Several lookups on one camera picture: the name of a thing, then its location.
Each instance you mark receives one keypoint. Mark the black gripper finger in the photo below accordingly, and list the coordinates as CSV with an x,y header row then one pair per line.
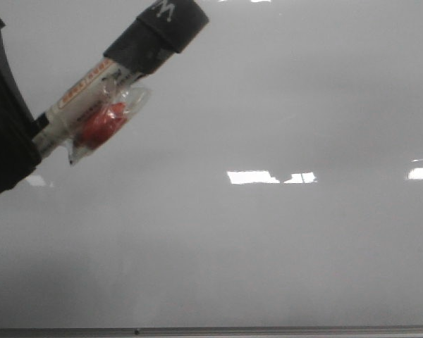
x,y
18,154
161,30

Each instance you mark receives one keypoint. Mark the white black whiteboard marker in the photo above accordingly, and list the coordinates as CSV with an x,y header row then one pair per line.
x,y
96,88

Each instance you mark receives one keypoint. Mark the white whiteboard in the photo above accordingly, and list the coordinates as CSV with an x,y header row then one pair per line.
x,y
273,178

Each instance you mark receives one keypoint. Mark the red piece in clear tape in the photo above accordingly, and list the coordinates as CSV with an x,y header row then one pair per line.
x,y
119,107

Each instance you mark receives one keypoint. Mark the grey aluminium whiteboard frame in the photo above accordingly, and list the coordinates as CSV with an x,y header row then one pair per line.
x,y
308,331

